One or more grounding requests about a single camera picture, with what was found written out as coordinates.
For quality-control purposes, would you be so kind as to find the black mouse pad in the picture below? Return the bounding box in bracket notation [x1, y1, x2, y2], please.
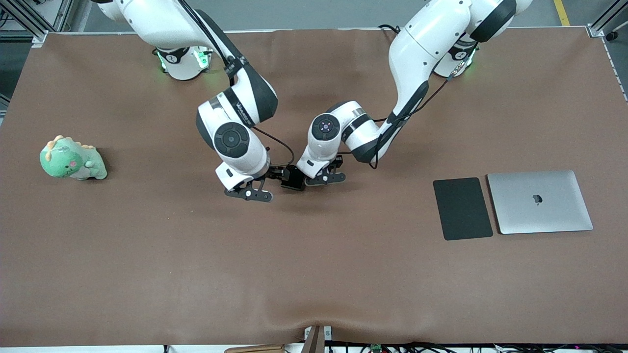
[433, 177, 494, 241]

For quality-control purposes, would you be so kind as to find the brown table cover mat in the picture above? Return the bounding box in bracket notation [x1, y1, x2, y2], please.
[0, 27, 628, 347]

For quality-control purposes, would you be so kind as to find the brown wooden board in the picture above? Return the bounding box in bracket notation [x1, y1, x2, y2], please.
[224, 344, 286, 353]

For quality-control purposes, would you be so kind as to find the green dinosaur plush toy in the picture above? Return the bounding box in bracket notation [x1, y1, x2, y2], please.
[39, 135, 108, 181]

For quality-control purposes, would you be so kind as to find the silver closed laptop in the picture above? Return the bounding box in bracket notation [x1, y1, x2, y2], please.
[487, 170, 594, 235]

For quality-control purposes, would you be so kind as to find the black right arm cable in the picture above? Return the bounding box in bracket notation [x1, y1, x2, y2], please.
[177, 0, 296, 170]

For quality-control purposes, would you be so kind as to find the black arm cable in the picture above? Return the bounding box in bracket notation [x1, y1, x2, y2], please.
[343, 78, 451, 170]
[177, 0, 296, 170]

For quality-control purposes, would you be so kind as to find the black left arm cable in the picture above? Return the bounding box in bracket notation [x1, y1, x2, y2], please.
[343, 78, 451, 170]

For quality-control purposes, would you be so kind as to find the metal table edge bracket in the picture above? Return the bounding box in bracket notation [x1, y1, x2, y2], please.
[304, 325, 333, 353]

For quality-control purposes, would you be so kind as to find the aluminium frame post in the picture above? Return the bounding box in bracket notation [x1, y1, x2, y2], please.
[0, 0, 51, 48]
[588, 0, 628, 39]

